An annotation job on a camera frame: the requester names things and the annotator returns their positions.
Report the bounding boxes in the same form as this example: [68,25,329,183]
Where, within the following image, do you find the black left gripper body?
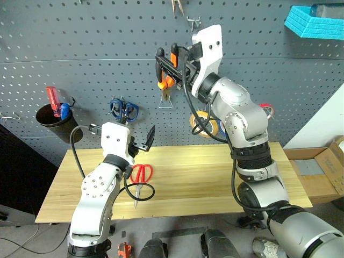
[128,137,139,158]

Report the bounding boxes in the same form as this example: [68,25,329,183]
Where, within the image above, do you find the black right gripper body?
[177,42,203,87]

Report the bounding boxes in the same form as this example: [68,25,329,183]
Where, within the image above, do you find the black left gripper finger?
[133,125,156,152]

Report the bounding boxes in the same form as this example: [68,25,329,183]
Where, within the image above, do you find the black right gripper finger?
[155,55,181,75]
[158,62,181,83]

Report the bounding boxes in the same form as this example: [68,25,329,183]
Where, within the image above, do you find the orange and black pliers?
[155,42,180,102]

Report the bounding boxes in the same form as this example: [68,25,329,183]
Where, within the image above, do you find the yellow tape roll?
[189,110,219,139]

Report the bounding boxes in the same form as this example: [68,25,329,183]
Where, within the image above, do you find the blue tape roll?
[217,120,230,137]

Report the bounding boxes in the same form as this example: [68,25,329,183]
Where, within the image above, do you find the red tape roll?
[259,103,276,118]

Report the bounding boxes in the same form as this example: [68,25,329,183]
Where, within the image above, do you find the grey pegboard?
[0,0,344,168]

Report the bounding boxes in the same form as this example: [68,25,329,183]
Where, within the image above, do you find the metal double peg hook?
[187,16,203,33]

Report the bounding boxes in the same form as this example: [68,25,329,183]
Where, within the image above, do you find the black cup holder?
[35,103,84,144]

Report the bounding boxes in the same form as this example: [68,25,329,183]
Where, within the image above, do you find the orange and black floor tool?
[118,241,133,258]

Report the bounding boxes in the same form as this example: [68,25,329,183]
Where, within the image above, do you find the dark rounded shape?
[141,238,169,258]
[200,229,240,258]

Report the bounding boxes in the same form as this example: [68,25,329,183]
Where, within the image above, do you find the small metal peg hook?
[0,112,22,121]

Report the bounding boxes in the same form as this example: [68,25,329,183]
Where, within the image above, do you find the cyan plastic bin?
[284,4,344,41]

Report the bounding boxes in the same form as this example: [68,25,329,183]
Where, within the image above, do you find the white panel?
[283,83,344,149]

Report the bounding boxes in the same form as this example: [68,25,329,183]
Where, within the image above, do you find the grey shoe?
[252,236,283,258]

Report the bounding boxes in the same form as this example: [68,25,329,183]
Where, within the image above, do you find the cardboard box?
[283,135,344,205]

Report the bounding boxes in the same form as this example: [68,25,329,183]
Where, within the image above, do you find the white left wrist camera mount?
[101,121,135,164]

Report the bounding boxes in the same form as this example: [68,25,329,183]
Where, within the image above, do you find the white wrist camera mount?
[191,24,224,99]
[101,121,135,164]

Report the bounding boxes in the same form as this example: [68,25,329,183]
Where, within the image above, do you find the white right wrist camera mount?
[191,24,224,99]

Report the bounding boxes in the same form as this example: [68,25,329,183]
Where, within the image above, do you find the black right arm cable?
[176,46,275,216]

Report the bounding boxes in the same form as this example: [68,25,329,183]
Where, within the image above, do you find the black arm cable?
[176,46,275,216]
[70,123,156,202]

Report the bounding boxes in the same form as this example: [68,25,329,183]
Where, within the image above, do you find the red handled scissors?
[130,164,154,209]

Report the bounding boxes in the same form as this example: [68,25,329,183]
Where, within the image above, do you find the wire pliers hook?
[158,94,173,109]

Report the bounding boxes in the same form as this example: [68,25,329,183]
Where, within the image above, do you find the blue handled scissors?
[109,98,140,125]

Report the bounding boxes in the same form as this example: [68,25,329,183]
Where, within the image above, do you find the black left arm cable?
[70,123,156,202]

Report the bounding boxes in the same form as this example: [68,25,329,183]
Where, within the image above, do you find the beige handled tool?
[171,0,185,17]

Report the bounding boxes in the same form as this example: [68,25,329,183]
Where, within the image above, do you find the blue handled screwdriver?
[60,103,71,121]

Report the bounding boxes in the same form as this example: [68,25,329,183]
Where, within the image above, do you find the red handled screwdriver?
[45,86,62,118]

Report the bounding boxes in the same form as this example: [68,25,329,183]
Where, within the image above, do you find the thin floor cable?
[0,224,71,255]

